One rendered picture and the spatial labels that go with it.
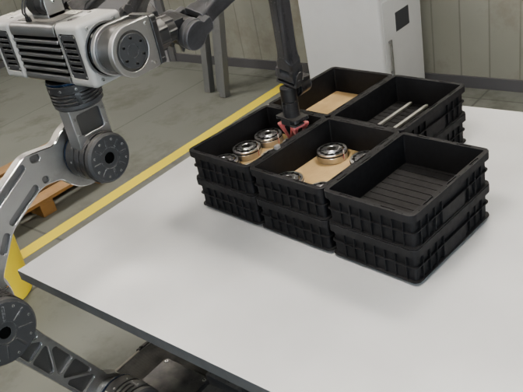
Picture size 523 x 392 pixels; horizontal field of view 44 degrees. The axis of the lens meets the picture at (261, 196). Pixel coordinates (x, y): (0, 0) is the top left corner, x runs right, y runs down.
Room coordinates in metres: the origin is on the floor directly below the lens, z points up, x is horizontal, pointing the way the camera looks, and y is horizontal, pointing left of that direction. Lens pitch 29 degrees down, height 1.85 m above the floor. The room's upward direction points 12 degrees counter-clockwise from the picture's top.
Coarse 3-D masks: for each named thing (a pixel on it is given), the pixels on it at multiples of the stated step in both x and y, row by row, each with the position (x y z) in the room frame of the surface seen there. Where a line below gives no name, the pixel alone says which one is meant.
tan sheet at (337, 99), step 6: (330, 96) 2.49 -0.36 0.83; (336, 96) 2.47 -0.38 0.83; (342, 96) 2.46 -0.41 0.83; (348, 96) 2.45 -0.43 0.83; (354, 96) 2.43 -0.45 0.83; (318, 102) 2.46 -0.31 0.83; (324, 102) 2.45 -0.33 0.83; (330, 102) 2.43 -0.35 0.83; (336, 102) 2.42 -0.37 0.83; (342, 102) 2.40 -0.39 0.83; (312, 108) 2.41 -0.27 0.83; (318, 108) 2.39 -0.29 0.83; (324, 108) 2.38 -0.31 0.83; (330, 108) 2.37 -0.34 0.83
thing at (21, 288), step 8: (16, 248) 2.84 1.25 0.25; (8, 256) 2.75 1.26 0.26; (16, 256) 2.81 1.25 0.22; (8, 264) 2.74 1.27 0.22; (16, 264) 2.78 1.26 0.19; (24, 264) 2.86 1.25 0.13; (8, 272) 2.73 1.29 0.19; (16, 272) 2.76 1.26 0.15; (8, 280) 2.72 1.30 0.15; (16, 280) 2.75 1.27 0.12; (16, 288) 2.74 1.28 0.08; (24, 288) 2.77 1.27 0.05; (24, 296) 2.76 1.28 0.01
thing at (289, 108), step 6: (282, 102) 2.08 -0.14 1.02; (294, 102) 2.05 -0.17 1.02; (288, 108) 2.05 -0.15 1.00; (294, 108) 2.05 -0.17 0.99; (282, 114) 2.10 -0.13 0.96; (288, 114) 2.05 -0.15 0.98; (294, 114) 2.05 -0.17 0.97; (300, 114) 2.07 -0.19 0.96; (306, 114) 2.06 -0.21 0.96; (288, 120) 2.04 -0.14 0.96; (294, 120) 2.03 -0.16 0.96; (300, 120) 2.03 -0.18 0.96
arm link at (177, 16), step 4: (164, 12) 1.65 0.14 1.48; (168, 12) 1.65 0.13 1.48; (172, 12) 1.67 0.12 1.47; (176, 12) 1.67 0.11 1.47; (180, 12) 1.68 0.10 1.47; (172, 16) 1.63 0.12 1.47; (176, 16) 1.63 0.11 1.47; (180, 16) 1.63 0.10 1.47; (184, 16) 1.65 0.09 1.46; (188, 16) 1.65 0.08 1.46; (176, 20) 1.61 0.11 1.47; (180, 20) 1.62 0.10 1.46; (176, 24) 1.61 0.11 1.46; (180, 24) 1.62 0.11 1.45; (176, 40) 1.63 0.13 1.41; (172, 44) 1.66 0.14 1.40; (184, 48) 1.64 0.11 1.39
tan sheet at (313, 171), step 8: (352, 152) 1.96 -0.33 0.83; (312, 160) 1.97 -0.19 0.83; (304, 168) 1.92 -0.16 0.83; (312, 168) 1.91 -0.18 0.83; (320, 168) 1.90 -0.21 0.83; (328, 168) 1.89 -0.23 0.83; (336, 168) 1.88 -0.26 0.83; (344, 168) 1.87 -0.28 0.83; (304, 176) 1.87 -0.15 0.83; (312, 176) 1.86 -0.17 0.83; (320, 176) 1.85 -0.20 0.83; (328, 176) 1.84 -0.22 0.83
